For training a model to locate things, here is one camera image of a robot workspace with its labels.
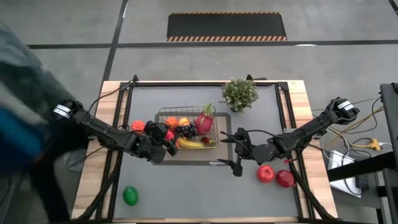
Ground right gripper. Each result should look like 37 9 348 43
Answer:
216 127 257 177

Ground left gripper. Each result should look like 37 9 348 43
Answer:
136 121 180 164

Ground smooth orange fruit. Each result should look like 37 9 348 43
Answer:
164 116 180 130

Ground dark grape bunch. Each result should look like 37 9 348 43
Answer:
176 123 198 140

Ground yellow banana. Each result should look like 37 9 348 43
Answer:
176 136 206 150

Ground bumpy orange tangerine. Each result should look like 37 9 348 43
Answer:
130 119 147 133

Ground red apple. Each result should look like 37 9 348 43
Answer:
275 169 296 189
256 164 276 184

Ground pink dragon fruit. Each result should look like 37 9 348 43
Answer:
195 103 216 136

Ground shiny green fruit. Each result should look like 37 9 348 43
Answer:
122 185 139 207

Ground green potted plant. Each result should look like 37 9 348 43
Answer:
221 77 260 113

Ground white flat box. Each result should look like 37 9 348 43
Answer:
328 149 363 198

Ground black power brick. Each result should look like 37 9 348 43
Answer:
354 174 369 191

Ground black hazard striped floor mat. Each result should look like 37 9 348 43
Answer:
166 11 288 42

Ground yellow power splitter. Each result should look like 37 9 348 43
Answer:
366 138 382 152

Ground person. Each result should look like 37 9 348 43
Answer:
0 20 90 224

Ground black side desk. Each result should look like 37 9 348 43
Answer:
326 82 398 224

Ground black wire basket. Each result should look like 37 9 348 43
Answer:
154 105 220 151

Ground black aluminium table frame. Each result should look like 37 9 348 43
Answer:
71 74 338 223

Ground yellow cable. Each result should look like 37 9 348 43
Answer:
322 105 386 149

